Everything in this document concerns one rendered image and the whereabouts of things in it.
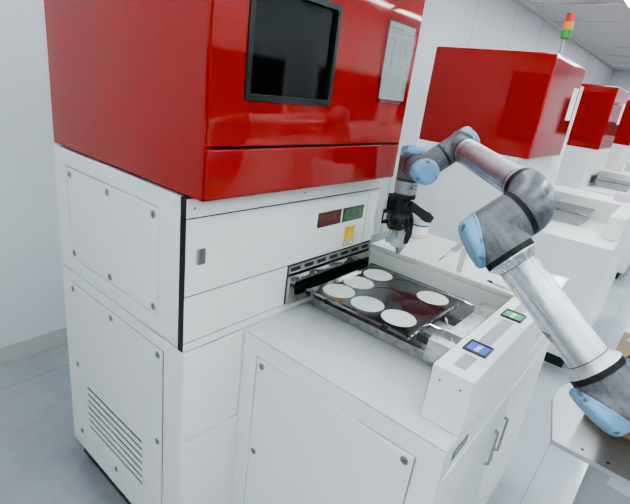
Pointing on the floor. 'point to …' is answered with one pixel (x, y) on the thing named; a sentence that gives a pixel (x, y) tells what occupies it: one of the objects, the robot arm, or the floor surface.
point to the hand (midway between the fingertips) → (399, 250)
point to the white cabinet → (361, 440)
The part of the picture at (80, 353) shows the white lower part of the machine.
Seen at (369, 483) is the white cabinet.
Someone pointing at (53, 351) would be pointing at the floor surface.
